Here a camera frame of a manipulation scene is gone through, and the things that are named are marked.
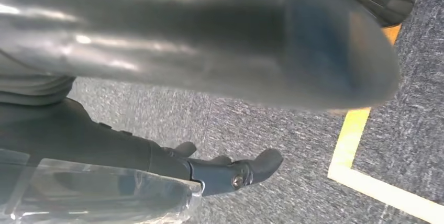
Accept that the yellow floor tape square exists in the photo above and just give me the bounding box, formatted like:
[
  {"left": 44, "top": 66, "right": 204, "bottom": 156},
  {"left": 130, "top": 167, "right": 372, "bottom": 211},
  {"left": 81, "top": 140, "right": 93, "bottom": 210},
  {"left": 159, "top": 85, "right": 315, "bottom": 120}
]
[{"left": 327, "top": 0, "right": 444, "bottom": 224}]

